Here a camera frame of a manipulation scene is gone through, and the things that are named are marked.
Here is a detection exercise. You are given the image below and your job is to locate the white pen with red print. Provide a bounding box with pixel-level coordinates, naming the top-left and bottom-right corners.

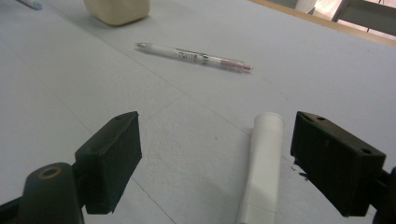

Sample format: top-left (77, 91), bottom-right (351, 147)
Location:
top-left (134, 42), bottom-right (254, 75)

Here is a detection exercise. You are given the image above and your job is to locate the white pen tube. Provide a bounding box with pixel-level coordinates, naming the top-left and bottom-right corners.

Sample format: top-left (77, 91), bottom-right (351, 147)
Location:
top-left (235, 112), bottom-right (286, 224)

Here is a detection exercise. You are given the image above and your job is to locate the white pen with blue tip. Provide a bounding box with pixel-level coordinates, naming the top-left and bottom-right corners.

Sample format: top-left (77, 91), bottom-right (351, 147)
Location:
top-left (15, 0), bottom-right (44, 11)

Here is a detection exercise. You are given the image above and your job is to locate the white object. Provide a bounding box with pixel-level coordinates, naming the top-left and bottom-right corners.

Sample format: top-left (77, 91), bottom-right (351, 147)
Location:
top-left (294, 0), bottom-right (318, 14)

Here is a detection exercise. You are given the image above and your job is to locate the cream plastic container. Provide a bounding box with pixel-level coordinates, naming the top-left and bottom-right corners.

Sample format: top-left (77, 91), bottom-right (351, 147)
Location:
top-left (82, 0), bottom-right (151, 27)

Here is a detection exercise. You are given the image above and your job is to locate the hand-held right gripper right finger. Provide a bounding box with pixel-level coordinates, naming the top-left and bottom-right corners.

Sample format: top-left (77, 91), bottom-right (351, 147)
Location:
top-left (290, 110), bottom-right (387, 217)

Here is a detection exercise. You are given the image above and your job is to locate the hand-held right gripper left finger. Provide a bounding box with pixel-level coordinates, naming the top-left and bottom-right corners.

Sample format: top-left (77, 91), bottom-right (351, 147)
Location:
top-left (74, 111), bottom-right (143, 216)

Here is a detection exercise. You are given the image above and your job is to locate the grey metal stand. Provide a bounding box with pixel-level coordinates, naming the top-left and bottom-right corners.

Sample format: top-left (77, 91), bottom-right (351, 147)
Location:
top-left (332, 0), bottom-right (396, 36)

